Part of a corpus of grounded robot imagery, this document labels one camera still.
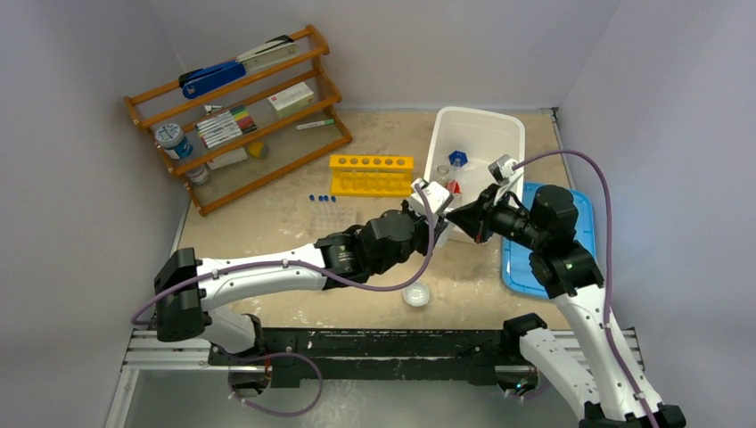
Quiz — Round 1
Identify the white ceramic dish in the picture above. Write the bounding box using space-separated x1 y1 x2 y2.
402 281 431 308

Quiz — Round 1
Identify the small glass beaker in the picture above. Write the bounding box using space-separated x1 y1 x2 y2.
436 165 450 184

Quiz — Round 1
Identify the blue base glass cylinder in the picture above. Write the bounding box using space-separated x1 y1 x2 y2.
448 151 468 183

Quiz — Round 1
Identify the blue plastic lid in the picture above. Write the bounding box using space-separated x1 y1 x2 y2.
501 189 596 300

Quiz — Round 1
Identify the white plastic bin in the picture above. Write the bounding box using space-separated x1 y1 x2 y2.
423 106 527 246

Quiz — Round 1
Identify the yellow test tube rack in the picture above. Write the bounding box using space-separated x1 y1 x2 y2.
329 154 415 198

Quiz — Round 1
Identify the red nozzle wash bottle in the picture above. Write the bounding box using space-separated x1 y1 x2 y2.
445 167 495 207

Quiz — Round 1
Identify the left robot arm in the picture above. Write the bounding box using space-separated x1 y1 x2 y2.
154 196 448 365

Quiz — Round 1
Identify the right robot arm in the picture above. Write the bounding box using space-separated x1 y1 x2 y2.
447 185 686 427

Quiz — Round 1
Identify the clear tube rack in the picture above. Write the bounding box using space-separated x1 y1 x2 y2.
308 202 358 235

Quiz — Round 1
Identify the green white marker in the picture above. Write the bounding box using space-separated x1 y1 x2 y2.
295 119 335 130

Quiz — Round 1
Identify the yellow sponge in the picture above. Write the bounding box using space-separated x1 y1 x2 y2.
247 141 269 159

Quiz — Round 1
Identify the white green box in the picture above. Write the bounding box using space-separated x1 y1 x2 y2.
267 82 316 119

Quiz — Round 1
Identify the white flat box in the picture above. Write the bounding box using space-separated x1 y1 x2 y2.
207 147 249 170

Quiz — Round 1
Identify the coloured marker pack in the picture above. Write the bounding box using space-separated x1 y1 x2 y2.
194 105 258 149

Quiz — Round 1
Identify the wooden shelf rack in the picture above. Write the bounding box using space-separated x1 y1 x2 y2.
124 25 352 216

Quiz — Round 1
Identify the small clear jar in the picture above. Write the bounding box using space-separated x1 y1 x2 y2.
185 164 210 185

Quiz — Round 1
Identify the small white clip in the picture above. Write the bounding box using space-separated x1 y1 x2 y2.
204 105 225 115

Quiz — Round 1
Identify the blue lid jar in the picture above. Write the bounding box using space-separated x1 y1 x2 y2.
153 122 193 161

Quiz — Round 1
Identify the blue grey stapler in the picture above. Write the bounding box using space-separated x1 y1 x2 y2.
178 35 300 99

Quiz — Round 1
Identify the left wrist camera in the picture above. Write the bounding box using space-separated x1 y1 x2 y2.
407 177 454 216

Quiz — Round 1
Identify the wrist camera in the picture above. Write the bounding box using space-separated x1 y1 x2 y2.
407 177 454 216
488 154 522 203

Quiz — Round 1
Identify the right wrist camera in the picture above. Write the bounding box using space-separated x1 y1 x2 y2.
488 154 522 203

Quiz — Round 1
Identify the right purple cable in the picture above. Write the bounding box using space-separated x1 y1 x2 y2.
511 148 662 428

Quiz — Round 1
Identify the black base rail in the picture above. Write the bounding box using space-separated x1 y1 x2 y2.
208 327 541 394

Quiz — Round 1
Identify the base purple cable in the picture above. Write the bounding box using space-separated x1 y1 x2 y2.
226 351 324 418

